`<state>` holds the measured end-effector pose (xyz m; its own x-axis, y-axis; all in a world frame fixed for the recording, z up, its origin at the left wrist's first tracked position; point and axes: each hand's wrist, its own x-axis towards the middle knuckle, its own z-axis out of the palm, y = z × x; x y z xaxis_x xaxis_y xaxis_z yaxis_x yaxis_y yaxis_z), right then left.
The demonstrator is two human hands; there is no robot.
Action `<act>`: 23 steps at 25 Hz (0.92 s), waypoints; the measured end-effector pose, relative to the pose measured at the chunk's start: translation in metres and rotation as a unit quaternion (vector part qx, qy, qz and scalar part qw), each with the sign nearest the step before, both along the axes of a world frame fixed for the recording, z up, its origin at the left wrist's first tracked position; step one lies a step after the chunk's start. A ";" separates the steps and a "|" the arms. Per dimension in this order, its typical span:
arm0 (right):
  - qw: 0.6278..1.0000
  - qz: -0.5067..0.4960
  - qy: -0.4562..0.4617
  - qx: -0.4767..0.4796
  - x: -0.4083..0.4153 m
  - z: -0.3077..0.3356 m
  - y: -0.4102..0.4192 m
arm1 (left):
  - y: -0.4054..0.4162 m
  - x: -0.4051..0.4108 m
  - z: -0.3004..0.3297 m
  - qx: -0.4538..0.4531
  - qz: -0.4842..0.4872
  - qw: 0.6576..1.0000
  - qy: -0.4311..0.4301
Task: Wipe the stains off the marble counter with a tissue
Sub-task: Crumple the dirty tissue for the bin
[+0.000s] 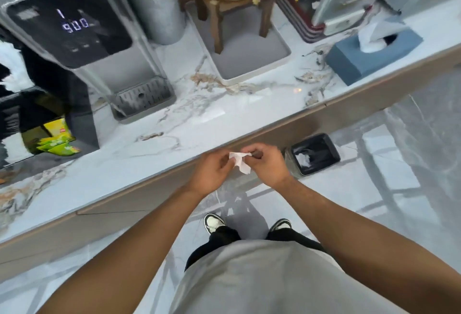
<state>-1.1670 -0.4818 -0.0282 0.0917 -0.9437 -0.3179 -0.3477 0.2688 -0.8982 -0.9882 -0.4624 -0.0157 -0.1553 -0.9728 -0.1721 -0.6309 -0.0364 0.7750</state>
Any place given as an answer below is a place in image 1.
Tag person's right forearm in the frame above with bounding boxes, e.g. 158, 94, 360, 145
275, 177, 461, 314

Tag person's left hand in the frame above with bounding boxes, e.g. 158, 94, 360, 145
187, 150, 237, 199

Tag grey cup with tissues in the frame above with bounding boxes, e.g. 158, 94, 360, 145
121, 0, 186, 46

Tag person's left shoe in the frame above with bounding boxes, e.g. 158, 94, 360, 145
203, 213, 227, 235

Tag grey shirt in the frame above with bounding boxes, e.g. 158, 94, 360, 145
169, 240, 408, 314

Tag white marble countertop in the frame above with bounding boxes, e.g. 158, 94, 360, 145
0, 0, 461, 244

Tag grey slotted drip tray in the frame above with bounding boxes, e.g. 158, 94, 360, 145
109, 76, 177, 125

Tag person's shoe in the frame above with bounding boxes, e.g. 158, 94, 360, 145
268, 218, 292, 233
203, 213, 227, 235

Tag black lined trash bin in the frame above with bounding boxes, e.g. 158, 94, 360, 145
284, 132, 341, 179

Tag grey white tray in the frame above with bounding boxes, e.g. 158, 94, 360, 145
184, 0, 291, 87

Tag blue tissue box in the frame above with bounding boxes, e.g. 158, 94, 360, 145
325, 28, 424, 87

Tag brown wooden stand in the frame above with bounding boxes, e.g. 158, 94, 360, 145
188, 0, 279, 55

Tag person's right hand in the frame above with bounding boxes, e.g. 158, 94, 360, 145
240, 143, 294, 191

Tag yellow green tea packets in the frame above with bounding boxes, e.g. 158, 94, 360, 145
36, 118, 82, 156

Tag glossy black organizer box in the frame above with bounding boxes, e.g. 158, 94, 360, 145
0, 25, 100, 170

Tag person's right shoe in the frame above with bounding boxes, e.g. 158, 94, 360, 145
268, 218, 292, 233

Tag grey water dispenser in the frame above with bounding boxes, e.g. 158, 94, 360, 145
0, 0, 177, 125

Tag white tissue wad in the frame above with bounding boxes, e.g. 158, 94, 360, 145
294, 151, 312, 168

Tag white tissue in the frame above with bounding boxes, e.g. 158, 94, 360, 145
229, 151, 253, 175
357, 14, 410, 54

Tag black trousers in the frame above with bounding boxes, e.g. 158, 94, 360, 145
184, 225, 327, 271

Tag person's left forearm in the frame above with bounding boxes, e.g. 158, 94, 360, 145
36, 184, 206, 314

